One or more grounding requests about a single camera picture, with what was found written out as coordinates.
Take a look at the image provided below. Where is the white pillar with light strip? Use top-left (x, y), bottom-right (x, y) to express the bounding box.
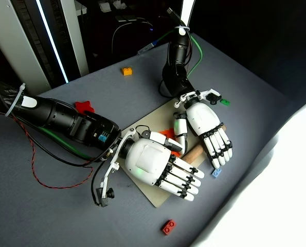
top-left (0, 0), bottom-right (89, 90)

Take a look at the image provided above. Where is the grey cable plug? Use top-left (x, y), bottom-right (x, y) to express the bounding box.
top-left (136, 41), bottom-right (158, 55)

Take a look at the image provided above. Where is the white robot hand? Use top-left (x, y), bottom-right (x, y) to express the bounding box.
top-left (123, 130), bottom-right (205, 202)
top-left (172, 99), bottom-right (233, 170)

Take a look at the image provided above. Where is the grey table cloth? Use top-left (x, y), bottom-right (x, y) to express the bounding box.
top-left (0, 32), bottom-right (306, 247)

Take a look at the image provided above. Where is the red toy brick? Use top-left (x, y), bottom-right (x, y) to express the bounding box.
top-left (161, 219), bottom-right (177, 236)

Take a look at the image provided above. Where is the green cable of arm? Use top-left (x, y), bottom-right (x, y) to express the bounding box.
top-left (35, 125), bottom-right (94, 159)
top-left (156, 28), bottom-right (204, 78)

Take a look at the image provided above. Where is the wooden rolling pin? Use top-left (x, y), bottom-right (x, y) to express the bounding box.
top-left (181, 124), bottom-right (227, 164)

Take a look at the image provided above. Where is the light wooden board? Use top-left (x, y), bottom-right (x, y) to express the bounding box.
top-left (116, 99), bottom-right (212, 208)

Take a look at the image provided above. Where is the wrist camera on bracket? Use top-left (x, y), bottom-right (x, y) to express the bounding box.
top-left (174, 89), bottom-right (223, 108)
top-left (95, 127), bottom-right (138, 208)

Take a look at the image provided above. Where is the red and black twisted wire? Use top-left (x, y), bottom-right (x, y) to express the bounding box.
top-left (0, 112), bottom-right (94, 189)

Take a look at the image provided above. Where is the orange modelling clay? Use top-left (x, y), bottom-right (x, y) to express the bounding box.
top-left (158, 128), bottom-right (182, 156)

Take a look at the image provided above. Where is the red star-shaped toy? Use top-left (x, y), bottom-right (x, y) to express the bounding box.
top-left (74, 100), bottom-right (96, 114)

